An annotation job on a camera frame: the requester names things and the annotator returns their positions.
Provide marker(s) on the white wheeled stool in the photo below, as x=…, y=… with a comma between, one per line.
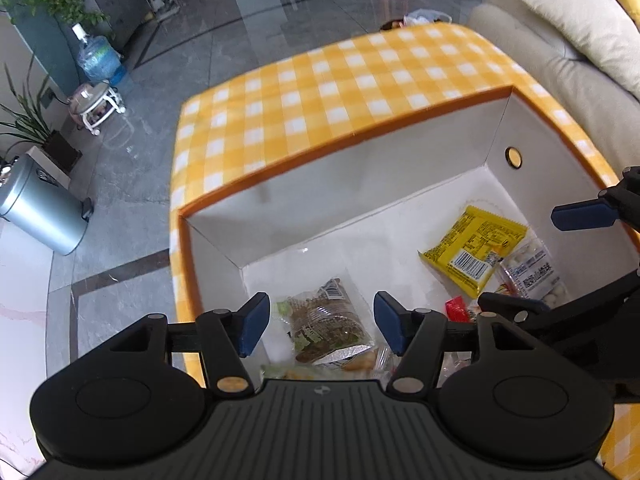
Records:
x=95, y=102

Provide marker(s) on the long-leaf potted plant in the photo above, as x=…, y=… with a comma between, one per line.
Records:
x=62, y=147

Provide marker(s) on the blue water bottle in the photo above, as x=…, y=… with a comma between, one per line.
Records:
x=97, y=60

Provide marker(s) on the yellow checked tablecloth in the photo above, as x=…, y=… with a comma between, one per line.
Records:
x=325, y=90

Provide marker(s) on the beige sofa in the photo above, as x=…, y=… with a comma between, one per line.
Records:
x=520, y=35

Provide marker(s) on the grey metal trash can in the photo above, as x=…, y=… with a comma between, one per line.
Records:
x=45, y=210

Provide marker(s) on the beige pillow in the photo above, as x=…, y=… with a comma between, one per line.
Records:
x=590, y=25

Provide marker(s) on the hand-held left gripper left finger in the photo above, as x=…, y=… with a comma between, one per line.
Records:
x=252, y=325

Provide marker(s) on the orange cardboard box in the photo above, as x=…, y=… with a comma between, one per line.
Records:
x=350, y=185

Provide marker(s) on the white and blue candy packet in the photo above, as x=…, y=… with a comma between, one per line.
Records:
x=530, y=270

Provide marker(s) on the yellow snack packet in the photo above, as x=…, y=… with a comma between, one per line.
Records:
x=475, y=245

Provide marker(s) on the pale green corn snack packet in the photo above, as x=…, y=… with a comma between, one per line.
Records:
x=300, y=374

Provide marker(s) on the grey cabinet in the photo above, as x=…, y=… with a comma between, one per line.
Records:
x=115, y=0

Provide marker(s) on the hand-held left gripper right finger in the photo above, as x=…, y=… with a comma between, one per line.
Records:
x=390, y=325

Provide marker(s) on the small red snack packet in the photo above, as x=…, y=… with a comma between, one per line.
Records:
x=456, y=308

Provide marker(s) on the clear brown snack packet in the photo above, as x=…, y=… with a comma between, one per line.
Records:
x=325, y=325

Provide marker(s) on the white plastic bag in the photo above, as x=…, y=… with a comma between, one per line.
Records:
x=425, y=16

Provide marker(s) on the white marble counter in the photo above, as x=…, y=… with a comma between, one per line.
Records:
x=25, y=335

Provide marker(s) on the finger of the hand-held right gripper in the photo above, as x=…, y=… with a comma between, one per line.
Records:
x=515, y=306
x=582, y=215

